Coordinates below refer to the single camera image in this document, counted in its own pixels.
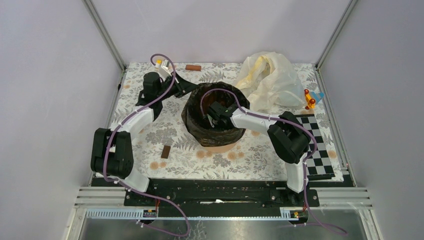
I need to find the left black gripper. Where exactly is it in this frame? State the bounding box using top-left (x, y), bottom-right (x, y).
top-left (156, 71), bottom-right (198, 101)

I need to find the black trash bag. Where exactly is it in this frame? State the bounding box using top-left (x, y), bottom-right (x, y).
top-left (181, 81), bottom-right (250, 147)

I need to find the translucent white trash bag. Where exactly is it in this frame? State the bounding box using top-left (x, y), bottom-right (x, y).
top-left (232, 51), bottom-right (306, 111)

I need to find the orange plastic trash bin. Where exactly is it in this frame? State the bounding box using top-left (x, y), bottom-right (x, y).
top-left (202, 142), bottom-right (237, 154)

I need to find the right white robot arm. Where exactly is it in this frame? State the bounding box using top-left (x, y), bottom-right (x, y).
top-left (207, 101), bottom-right (318, 206)

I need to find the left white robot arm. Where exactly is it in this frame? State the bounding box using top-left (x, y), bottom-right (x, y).
top-left (90, 72), bottom-right (197, 206)

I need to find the floral patterned table mat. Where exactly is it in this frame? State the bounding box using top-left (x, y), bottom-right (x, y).
top-left (112, 62), bottom-right (344, 182)

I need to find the brown cylinder block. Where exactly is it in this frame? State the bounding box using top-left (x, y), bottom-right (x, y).
top-left (185, 64), bottom-right (202, 72)

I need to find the dark brown wooden block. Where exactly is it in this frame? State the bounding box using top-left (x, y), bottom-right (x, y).
top-left (160, 145), bottom-right (171, 159)

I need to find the red yellow toy vehicle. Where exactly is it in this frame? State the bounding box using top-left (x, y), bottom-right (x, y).
top-left (304, 88), bottom-right (317, 110)

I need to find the blue toy piece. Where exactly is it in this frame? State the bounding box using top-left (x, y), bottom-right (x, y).
top-left (310, 92), bottom-right (325, 104)

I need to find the black white checkerboard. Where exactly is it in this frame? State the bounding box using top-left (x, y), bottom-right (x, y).
top-left (291, 113), bottom-right (336, 182)

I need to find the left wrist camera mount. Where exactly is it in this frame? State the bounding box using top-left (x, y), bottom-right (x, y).
top-left (155, 61), bottom-right (173, 79)

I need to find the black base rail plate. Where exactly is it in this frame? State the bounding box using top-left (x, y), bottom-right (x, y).
top-left (91, 178), bottom-right (355, 218)

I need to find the slotted metal cable duct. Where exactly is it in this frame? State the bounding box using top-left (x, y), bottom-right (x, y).
top-left (86, 208), bottom-right (300, 222)

